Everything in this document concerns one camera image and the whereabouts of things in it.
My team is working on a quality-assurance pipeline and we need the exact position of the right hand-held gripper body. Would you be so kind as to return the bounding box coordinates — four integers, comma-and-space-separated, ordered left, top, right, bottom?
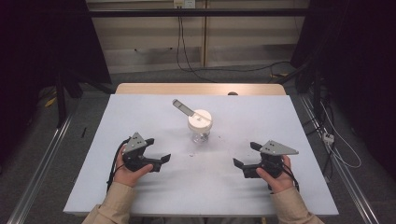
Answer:
242, 139, 300, 180

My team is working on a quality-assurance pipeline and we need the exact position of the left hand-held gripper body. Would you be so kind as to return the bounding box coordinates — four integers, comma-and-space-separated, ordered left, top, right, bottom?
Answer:
121, 132, 163, 173

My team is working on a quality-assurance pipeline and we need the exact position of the clear jar with white lid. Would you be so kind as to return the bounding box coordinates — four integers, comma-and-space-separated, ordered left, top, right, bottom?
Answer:
172, 98, 214, 144

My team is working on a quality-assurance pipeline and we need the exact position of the person's left hand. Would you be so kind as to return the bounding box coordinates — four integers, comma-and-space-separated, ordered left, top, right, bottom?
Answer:
113, 146, 154, 189

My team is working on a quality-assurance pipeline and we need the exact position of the person's right hand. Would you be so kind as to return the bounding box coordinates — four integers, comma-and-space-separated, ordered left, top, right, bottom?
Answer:
255, 154, 295, 194

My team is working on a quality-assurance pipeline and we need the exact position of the white board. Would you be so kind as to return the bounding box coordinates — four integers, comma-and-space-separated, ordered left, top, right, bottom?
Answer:
63, 93, 340, 217

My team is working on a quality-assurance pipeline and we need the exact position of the wooden table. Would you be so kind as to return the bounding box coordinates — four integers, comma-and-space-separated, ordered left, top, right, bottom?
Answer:
115, 82, 287, 96

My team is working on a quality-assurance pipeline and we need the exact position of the black metal stand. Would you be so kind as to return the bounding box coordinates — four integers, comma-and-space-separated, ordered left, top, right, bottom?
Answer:
55, 70, 68, 129

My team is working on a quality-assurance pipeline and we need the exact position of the black curtain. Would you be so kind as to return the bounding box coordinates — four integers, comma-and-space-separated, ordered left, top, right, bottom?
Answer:
290, 0, 396, 178
0, 0, 112, 169

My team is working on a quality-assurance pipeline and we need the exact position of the black horizontal bar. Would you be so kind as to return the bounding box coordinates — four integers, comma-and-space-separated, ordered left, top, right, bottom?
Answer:
88, 8, 312, 18

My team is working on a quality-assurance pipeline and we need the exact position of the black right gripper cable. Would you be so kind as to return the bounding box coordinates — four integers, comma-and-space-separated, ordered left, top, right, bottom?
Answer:
280, 161, 301, 192

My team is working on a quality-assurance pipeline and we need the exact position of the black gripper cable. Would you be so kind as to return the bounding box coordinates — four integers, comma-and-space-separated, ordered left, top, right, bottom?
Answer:
280, 161, 301, 192
106, 139, 130, 192

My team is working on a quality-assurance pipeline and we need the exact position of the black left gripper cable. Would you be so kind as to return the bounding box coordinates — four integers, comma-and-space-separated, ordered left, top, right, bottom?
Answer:
106, 139, 130, 192

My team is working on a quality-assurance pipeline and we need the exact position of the white cable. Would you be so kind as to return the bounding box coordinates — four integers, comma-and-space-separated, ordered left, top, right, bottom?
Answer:
319, 102, 362, 170

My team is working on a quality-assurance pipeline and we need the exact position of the metal floor rail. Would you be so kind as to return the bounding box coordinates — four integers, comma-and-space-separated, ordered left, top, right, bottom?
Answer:
299, 93, 381, 224
6, 115, 75, 224

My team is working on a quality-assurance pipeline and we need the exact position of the black hanging cable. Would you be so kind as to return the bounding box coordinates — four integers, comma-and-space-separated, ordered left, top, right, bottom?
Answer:
176, 16, 292, 73
179, 16, 217, 83

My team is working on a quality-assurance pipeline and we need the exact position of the white wall socket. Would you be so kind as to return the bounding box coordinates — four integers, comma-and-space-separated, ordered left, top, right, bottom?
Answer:
173, 0, 196, 9

